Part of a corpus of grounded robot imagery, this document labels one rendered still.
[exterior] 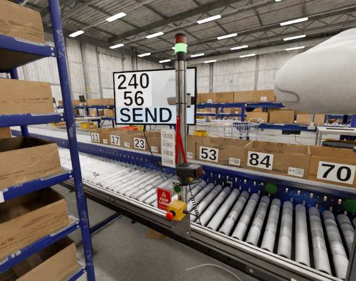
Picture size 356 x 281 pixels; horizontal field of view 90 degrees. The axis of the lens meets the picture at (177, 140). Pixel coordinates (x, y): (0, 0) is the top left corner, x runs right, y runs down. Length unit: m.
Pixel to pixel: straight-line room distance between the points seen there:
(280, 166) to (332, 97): 0.93
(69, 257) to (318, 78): 0.97
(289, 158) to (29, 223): 1.33
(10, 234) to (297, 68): 0.90
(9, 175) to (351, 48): 0.88
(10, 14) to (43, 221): 0.62
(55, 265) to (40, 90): 0.62
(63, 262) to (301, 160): 1.32
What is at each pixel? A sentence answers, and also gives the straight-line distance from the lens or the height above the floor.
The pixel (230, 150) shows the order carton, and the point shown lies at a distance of 1.41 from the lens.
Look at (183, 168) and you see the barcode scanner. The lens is 0.82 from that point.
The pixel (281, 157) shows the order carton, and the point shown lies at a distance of 1.36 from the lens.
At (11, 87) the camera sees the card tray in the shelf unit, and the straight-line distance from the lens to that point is 0.70.
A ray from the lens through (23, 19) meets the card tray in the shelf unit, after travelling 0.75.
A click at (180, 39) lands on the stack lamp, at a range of 0.88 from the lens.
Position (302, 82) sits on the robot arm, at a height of 1.41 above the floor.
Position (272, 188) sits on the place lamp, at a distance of 1.35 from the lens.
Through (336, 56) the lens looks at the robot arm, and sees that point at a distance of 0.50.
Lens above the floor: 1.36
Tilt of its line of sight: 12 degrees down
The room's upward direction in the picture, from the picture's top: 1 degrees counter-clockwise
